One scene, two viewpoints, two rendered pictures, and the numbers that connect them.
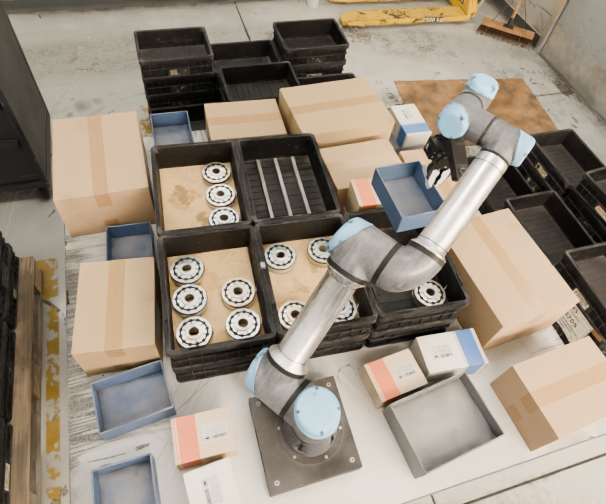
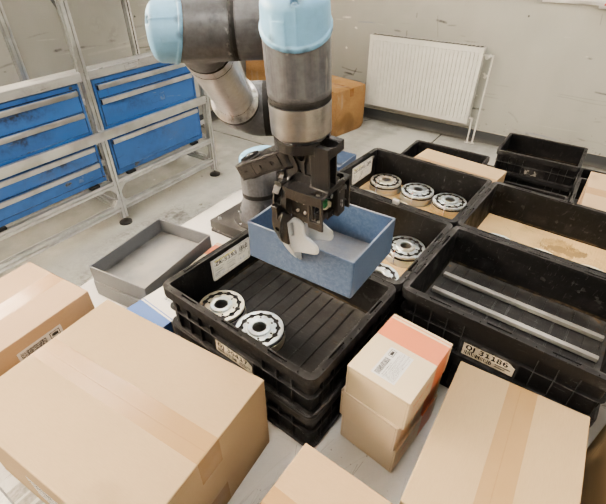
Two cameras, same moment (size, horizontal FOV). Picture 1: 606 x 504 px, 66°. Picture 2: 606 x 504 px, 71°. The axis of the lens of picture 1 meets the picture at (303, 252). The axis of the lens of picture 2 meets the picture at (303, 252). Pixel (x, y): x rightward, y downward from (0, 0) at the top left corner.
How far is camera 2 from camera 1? 1.72 m
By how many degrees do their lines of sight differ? 85
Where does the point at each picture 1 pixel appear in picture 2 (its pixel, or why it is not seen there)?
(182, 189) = (576, 255)
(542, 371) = (44, 304)
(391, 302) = (261, 287)
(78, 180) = not seen: outside the picture
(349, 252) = not seen: hidden behind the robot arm
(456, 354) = (159, 301)
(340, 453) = (230, 217)
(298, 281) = not seen: hidden behind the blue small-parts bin
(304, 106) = not seen: outside the picture
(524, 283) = (74, 375)
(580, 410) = not seen: outside the picture
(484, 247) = (163, 395)
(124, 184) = (593, 202)
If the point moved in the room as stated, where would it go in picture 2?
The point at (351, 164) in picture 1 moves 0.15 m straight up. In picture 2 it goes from (510, 429) to (541, 372)
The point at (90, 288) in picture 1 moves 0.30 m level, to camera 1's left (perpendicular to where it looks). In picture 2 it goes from (475, 166) to (530, 148)
